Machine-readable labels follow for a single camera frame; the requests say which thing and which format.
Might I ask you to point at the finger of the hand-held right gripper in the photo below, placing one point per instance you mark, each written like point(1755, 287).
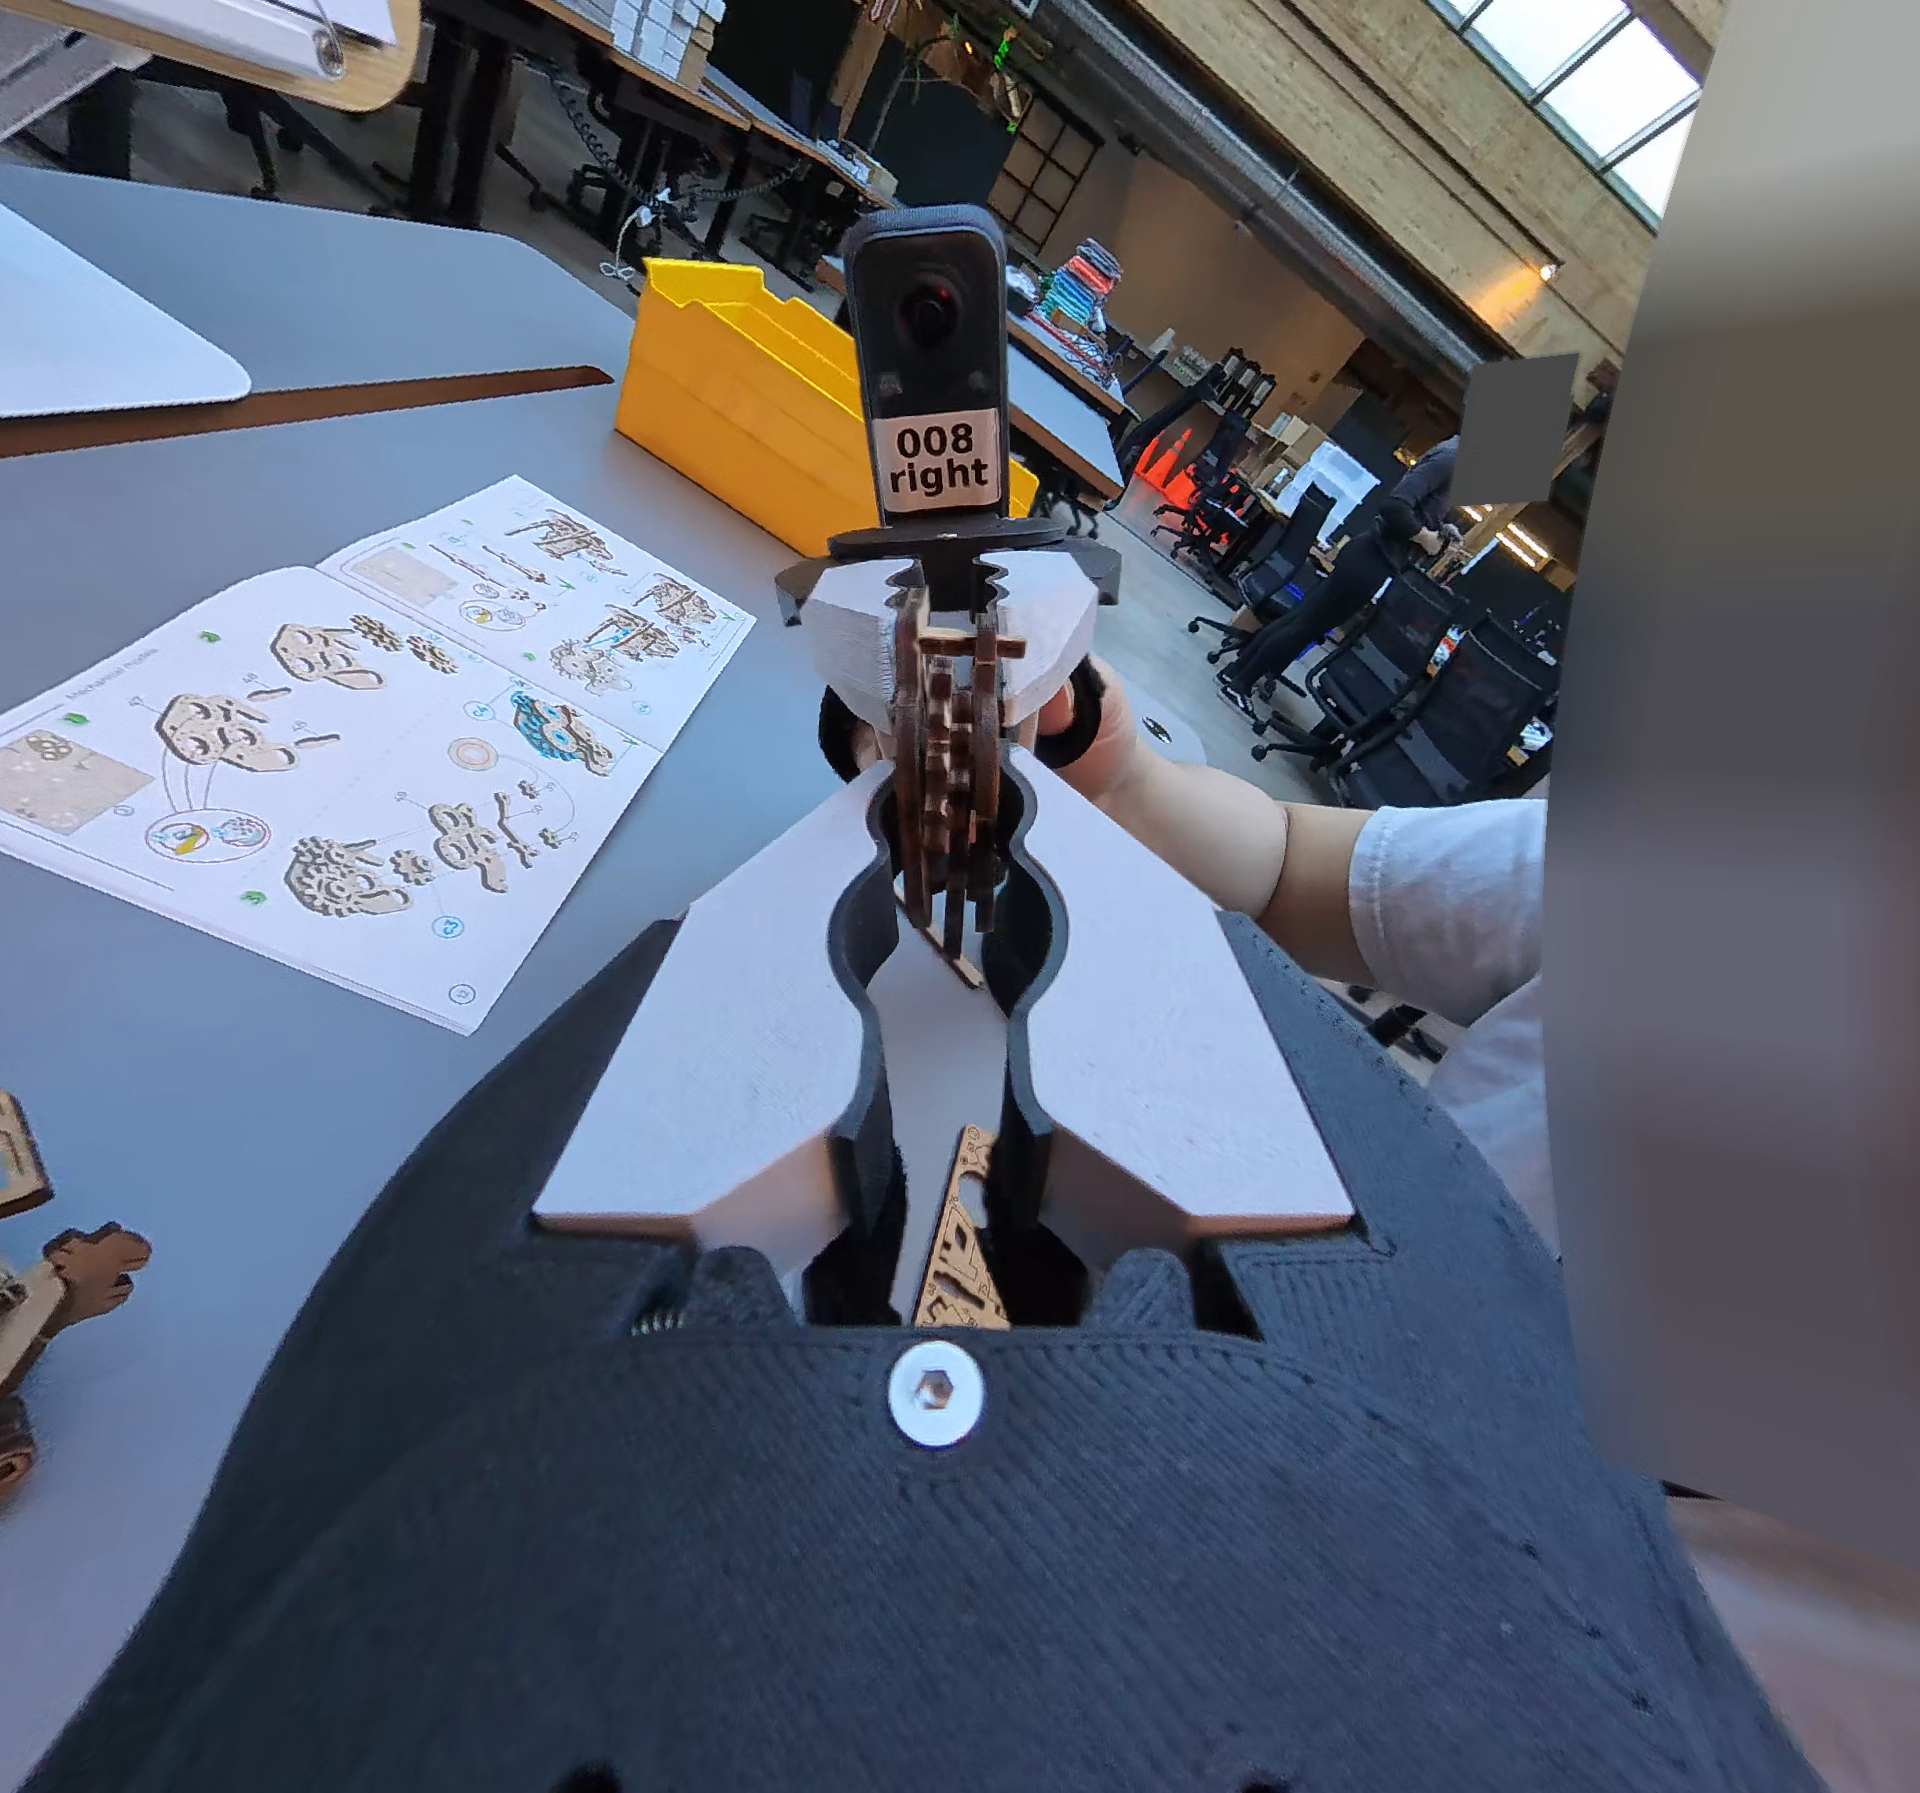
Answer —
point(1049, 644)
point(856, 652)

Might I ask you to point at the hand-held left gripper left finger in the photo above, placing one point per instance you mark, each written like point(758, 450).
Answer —
point(720, 1058)

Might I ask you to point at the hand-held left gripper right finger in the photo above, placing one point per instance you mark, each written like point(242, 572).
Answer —
point(1183, 1072)

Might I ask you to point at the wooden gear assembly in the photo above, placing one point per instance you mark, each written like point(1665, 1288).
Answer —
point(952, 775)

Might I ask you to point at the person's right forearm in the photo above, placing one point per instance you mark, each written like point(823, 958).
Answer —
point(1321, 863)

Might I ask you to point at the grey desk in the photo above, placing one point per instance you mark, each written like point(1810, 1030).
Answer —
point(223, 1148)

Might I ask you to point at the person's right hand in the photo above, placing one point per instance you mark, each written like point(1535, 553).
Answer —
point(1132, 782)

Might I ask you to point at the stack of coloured cloths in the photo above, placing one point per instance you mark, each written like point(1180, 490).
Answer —
point(1079, 295)

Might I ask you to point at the orange traffic cone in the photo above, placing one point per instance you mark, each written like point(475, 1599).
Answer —
point(1176, 480)

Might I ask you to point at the black office chair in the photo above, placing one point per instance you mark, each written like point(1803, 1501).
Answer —
point(1440, 696)
point(1259, 563)

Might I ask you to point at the yellow plastic bin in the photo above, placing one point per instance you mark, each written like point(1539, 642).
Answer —
point(703, 384)

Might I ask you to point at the wooden puzzle sheet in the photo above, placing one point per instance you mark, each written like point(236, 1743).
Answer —
point(946, 1232)

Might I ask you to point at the person's white shirt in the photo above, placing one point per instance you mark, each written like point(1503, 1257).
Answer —
point(1501, 1118)

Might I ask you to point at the open instruction booklet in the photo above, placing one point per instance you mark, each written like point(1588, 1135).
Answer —
point(391, 775)

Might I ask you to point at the wooden mechanism model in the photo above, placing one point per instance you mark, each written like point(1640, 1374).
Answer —
point(90, 1261)

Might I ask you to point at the white flat stand base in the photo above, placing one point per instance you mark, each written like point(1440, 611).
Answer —
point(90, 338)

